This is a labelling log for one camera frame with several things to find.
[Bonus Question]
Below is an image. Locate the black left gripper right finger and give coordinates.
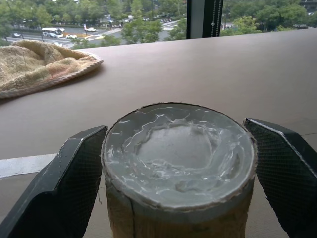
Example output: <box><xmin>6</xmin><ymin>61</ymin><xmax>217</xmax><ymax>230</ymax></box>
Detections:
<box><xmin>243</xmin><ymin>118</ymin><xmax>317</xmax><ymax>238</ymax></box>

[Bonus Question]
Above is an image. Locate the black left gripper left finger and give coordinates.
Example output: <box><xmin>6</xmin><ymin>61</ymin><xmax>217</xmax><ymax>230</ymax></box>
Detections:
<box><xmin>0</xmin><ymin>125</ymin><xmax>109</xmax><ymax>238</ymax></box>

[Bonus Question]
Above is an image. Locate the wooden cylinder with grey top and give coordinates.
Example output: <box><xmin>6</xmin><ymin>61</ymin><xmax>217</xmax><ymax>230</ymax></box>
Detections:
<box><xmin>100</xmin><ymin>102</ymin><xmax>258</xmax><ymax>238</ymax></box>

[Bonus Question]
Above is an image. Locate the beige knitted cloth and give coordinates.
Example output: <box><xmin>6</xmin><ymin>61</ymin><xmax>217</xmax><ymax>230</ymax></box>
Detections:
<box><xmin>0</xmin><ymin>39</ymin><xmax>104</xmax><ymax>99</ymax></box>

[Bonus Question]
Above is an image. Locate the beaded blind pull chain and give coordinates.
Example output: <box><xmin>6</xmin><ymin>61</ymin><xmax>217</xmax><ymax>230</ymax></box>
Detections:
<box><xmin>211</xmin><ymin>0</ymin><xmax>223</xmax><ymax>27</ymax></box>

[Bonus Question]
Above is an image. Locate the black window frame post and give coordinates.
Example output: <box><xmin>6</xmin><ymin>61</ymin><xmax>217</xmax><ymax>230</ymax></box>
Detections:
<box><xmin>186</xmin><ymin>0</ymin><xmax>225</xmax><ymax>40</ymax></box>

